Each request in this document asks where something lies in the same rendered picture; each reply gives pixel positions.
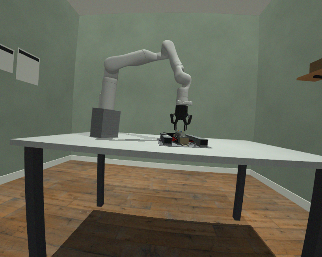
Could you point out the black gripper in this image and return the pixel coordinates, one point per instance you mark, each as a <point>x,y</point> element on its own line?
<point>181,112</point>

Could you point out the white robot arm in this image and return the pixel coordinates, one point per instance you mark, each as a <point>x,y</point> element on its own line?
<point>140,57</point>

